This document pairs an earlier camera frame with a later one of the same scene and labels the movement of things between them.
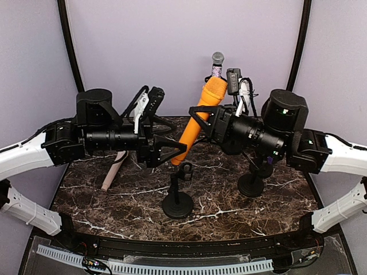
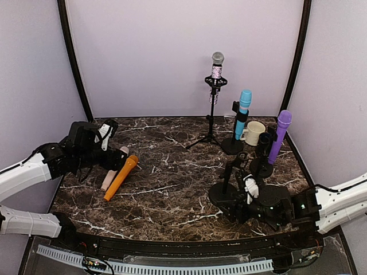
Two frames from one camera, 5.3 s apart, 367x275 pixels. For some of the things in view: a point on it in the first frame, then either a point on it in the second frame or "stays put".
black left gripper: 151,153 to 113,161
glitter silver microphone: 218,58 stays put
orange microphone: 213,92 to 130,164
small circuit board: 92,263 stays put
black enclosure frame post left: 63,15 stays put
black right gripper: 221,129 to 239,204
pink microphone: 120,156 stays put
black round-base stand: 178,205 to 224,194
